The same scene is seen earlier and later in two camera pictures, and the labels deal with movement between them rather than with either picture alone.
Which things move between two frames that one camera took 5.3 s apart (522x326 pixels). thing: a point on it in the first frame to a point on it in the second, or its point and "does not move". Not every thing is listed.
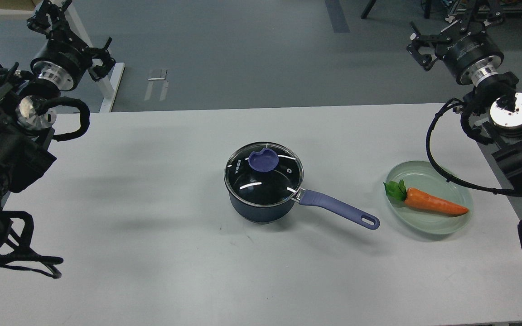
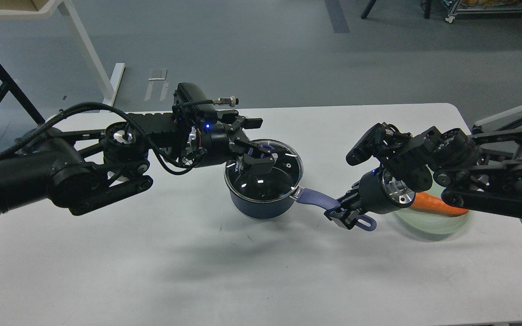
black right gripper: (471, 54) to (378, 194)
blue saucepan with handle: (250, 213) does not move
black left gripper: (60, 63) to (219, 144)
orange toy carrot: (416, 198) does not move
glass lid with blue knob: (263, 174) does not move
